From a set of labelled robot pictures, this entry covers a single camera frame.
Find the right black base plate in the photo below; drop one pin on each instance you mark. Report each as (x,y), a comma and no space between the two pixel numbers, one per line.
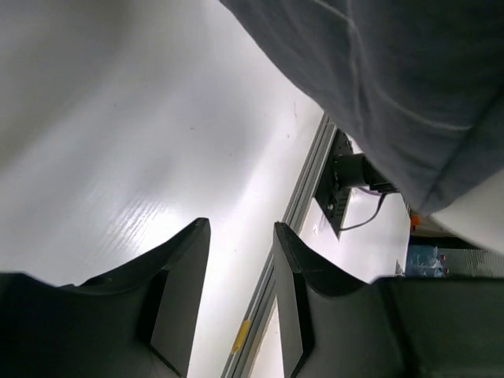
(333,201)

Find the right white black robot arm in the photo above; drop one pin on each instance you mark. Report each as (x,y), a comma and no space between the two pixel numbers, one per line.
(355,170)

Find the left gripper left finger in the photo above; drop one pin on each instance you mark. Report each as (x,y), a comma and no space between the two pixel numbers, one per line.
(137,320)

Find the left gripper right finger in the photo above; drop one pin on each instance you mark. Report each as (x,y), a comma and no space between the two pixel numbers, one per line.
(334,325)

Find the dark grey plaid pillowcase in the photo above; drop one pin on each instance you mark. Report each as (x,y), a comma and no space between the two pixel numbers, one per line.
(417,84)

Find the water bottle pack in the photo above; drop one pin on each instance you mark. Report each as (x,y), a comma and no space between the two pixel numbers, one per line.
(425,261)

